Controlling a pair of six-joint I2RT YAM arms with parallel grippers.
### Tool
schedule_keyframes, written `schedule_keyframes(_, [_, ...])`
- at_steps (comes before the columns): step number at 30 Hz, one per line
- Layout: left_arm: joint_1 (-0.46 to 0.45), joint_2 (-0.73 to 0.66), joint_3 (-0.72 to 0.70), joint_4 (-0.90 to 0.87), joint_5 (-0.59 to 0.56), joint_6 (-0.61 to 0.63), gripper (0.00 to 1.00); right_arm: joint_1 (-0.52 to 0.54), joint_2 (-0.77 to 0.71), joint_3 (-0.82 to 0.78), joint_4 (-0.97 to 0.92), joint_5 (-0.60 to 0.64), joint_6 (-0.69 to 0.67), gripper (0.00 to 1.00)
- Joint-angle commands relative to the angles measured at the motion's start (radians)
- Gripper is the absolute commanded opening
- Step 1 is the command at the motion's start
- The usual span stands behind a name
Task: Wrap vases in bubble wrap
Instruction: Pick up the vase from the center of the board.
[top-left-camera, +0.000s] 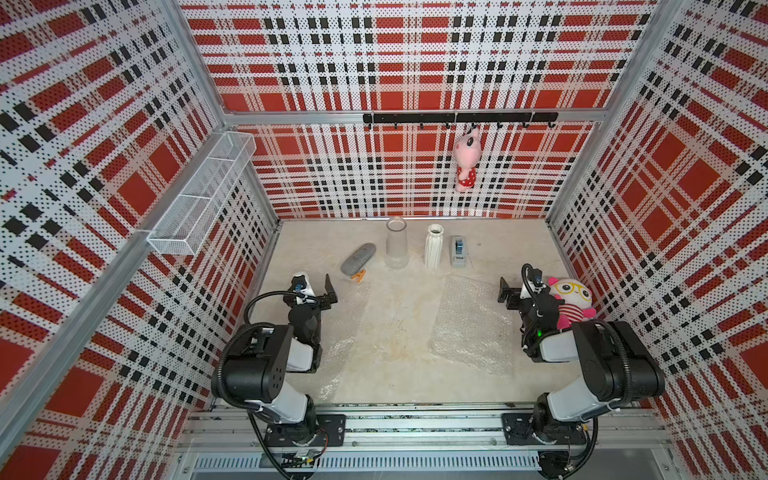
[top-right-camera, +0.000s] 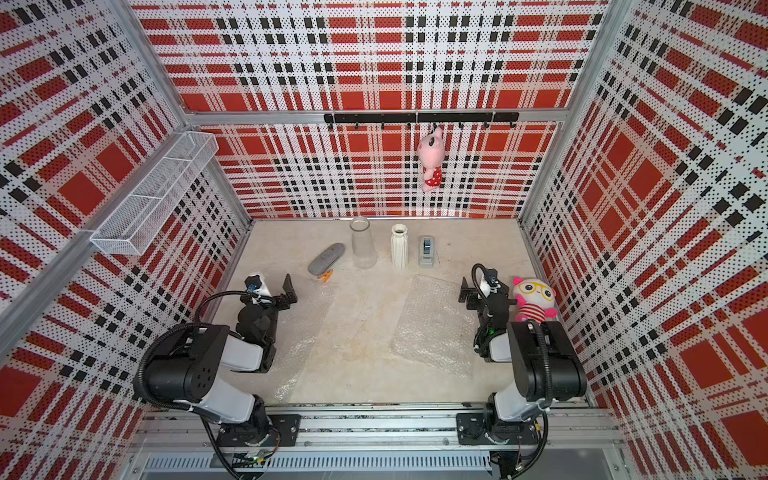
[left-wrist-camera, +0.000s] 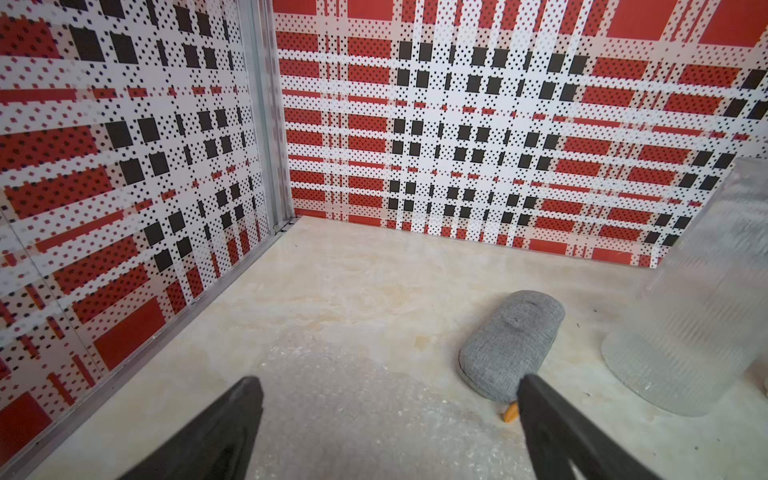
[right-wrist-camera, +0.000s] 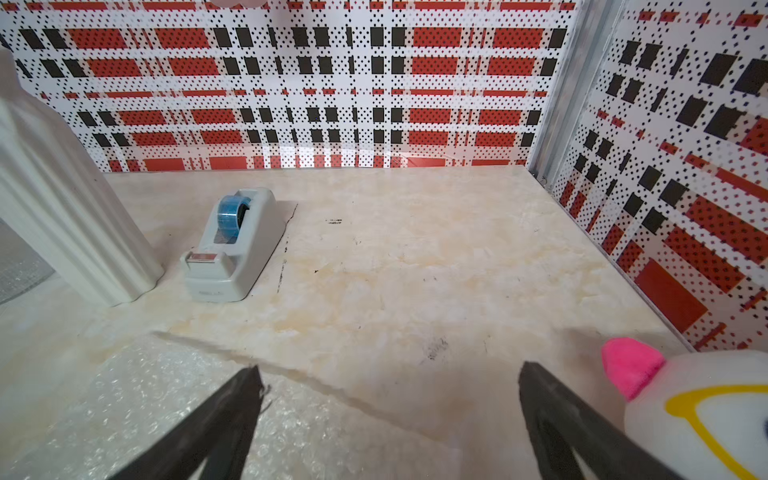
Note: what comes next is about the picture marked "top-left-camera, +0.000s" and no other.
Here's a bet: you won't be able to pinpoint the bubble wrap sheet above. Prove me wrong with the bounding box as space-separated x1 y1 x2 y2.
313 283 370 403
428 275 519 378

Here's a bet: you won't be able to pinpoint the grey tape dispenser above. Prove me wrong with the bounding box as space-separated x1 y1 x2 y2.
450 236 467 268

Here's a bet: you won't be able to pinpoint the white ribbed ceramic vase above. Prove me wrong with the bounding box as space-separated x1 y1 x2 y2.
424 224 444 269

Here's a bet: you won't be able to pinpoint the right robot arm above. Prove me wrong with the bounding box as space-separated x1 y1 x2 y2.
497 264 666 445

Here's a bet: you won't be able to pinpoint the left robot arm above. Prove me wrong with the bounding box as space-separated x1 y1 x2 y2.
211 273 346 448

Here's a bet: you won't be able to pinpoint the orange scissors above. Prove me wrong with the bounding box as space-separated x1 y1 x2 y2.
351 269 366 283

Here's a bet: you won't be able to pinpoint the pink owl plush toy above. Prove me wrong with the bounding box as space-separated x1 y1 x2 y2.
548 277 597 330

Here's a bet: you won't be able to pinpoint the clear glass vase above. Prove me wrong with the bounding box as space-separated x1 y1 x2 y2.
385 216 409 270

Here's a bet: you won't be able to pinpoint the pink hanging plush toy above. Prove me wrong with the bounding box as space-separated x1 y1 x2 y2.
453 129 482 193

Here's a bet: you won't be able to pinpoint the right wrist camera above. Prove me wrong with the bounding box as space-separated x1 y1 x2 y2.
521 263 545 297

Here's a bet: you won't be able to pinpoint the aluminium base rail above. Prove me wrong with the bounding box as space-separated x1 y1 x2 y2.
171 403 684 479

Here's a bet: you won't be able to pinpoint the black hook rail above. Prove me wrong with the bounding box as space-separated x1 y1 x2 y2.
362 111 559 126

